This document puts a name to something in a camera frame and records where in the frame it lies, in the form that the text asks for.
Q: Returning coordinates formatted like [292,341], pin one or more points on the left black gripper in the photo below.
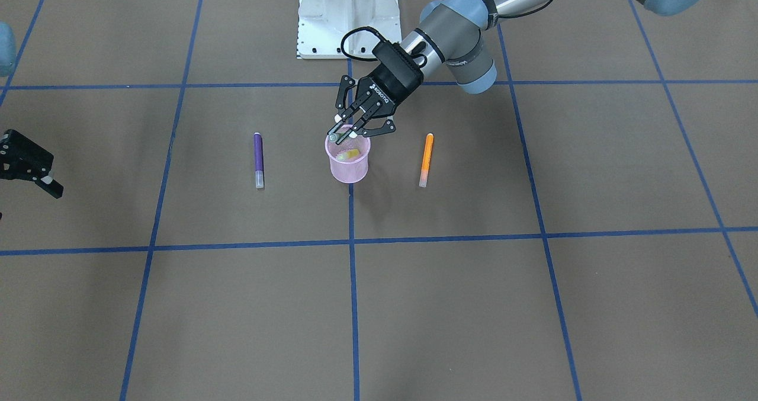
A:
[391,86]

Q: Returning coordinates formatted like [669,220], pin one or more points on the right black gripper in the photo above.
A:
[22,159]

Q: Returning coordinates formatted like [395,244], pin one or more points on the green marker pen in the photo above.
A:
[348,150]

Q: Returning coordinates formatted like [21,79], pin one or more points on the orange marker pen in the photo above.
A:
[426,160]

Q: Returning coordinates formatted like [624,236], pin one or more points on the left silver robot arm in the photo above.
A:
[450,33]

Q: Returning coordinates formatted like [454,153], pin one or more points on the pink mesh pen holder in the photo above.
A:
[353,171]

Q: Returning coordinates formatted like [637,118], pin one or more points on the purple marker pen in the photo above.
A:
[259,169]

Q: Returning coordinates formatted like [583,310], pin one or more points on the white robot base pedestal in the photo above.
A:
[322,25]

